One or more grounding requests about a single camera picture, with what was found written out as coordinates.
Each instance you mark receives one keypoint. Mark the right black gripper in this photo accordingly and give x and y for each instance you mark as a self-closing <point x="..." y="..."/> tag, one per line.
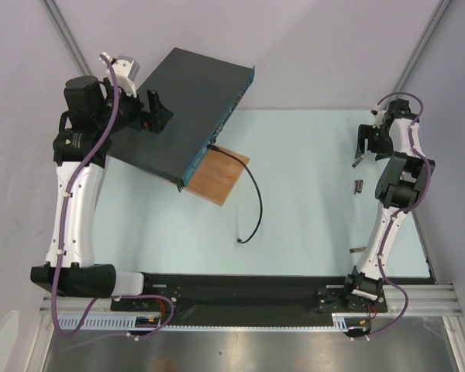
<point x="374" y="133"/>

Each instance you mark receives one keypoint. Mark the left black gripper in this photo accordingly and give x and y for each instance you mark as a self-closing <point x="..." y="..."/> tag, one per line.
<point x="153" y="121"/>

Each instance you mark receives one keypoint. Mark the dark grey network switch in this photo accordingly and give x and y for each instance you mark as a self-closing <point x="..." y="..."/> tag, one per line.
<point x="202" y="93"/>

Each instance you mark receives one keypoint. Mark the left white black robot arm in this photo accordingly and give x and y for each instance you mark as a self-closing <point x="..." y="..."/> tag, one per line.
<point x="95" y="110"/>

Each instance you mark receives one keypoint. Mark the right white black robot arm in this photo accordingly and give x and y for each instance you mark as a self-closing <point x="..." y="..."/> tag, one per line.
<point x="405" y="180"/>

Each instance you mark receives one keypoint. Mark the silver transceiver module upright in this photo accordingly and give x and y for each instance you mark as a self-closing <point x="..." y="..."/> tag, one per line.
<point x="358" y="186"/>

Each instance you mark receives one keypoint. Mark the wooden board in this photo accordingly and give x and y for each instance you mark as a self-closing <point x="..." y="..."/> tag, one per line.
<point x="217" y="175"/>

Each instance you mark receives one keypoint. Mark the silver transceiver module flat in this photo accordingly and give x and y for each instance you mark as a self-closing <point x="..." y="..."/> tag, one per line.
<point x="357" y="250"/>

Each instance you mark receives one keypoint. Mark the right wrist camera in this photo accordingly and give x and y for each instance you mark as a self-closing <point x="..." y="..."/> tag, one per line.
<point x="379" y="116"/>

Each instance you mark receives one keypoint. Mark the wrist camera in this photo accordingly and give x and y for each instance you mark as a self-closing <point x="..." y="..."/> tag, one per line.
<point x="379" y="116"/>
<point x="126" y="70"/>

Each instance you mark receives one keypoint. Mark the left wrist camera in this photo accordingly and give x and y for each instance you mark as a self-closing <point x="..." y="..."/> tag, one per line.
<point x="126" y="70"/>

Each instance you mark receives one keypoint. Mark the aluminium rail frame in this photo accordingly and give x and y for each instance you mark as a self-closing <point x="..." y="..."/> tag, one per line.
<point x="422" y="330"/>

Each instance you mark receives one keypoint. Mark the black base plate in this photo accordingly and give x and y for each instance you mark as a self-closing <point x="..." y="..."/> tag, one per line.
<point x="249" y="301"/>

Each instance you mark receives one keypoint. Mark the white slotted cable duct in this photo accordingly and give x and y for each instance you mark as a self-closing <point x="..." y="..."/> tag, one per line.
<point x="146" y="323"/>

